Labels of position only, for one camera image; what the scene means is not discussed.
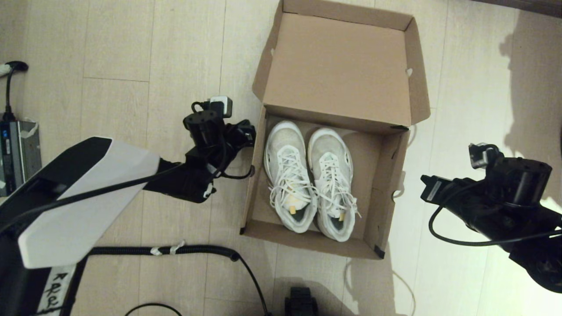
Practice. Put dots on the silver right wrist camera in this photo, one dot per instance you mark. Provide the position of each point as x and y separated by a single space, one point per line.
483 154

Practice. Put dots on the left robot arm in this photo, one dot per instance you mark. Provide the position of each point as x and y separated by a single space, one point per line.
74 215

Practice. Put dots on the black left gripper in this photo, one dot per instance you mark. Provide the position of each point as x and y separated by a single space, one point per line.
204 129

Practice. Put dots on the white laced sneaker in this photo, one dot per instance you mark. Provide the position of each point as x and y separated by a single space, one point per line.
285 153
331 158

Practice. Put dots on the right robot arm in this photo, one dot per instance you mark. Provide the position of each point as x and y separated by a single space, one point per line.
540 259

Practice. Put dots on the grey power supply unit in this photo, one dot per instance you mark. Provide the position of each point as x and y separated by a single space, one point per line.
22 153

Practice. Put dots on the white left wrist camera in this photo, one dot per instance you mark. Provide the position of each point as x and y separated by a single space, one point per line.
221 106

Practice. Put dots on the brown cardboard shoe box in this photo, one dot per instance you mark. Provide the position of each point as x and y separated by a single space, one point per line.
338 66

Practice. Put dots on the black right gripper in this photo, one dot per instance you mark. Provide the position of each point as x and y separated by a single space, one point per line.
518 180

